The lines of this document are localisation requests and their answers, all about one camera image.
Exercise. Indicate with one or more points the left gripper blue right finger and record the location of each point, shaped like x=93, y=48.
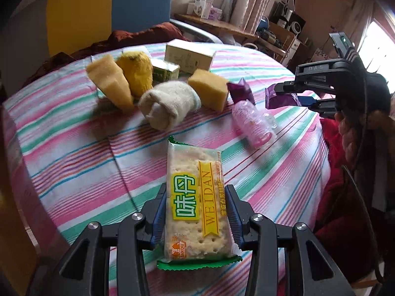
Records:
x=236, y=216

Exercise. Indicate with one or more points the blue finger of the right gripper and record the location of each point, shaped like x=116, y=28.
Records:
x=300, y=87
x=326, y=108

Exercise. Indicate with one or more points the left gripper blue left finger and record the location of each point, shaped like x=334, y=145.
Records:
x=158, y=221

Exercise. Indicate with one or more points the green cracker packet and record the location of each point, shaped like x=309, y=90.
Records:
x=197, y=232

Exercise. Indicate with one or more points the purple snack pouch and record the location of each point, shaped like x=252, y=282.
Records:
x=240, y=91

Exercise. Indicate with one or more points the pink hair roller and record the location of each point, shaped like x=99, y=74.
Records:
x=259, y=126

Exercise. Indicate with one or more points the block yellow sponge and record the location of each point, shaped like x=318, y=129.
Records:
x=211, y=88

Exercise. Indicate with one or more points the large cream carton box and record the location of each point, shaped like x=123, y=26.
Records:
x=190, y=56

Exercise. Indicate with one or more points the small green carton box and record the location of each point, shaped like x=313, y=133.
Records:
x=164, y=71

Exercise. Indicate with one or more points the yellow sock ball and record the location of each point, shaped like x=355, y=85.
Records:
x=138, y=70

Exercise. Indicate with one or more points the wedge yellow sponge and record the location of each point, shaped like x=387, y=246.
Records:
x=110, y=80

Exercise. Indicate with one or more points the person right hand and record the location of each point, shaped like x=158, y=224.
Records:
x=350, y=137

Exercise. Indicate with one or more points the wooden side table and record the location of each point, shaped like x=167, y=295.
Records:
x=224, y=27

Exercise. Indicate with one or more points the striped bed sheet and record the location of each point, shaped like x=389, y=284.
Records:
x=74, y=158

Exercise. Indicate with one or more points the red garment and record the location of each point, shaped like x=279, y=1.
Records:
x=341, y=225

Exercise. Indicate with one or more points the white boxes on table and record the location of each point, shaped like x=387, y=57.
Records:
x=204, y=9

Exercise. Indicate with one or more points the maroon blanket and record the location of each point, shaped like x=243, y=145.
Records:
x=164, y=32

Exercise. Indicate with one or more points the grey yellow blue headboard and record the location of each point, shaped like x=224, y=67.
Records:
x=48, y=27

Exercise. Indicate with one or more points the white bed rail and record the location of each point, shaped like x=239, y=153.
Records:
x=196, y=32

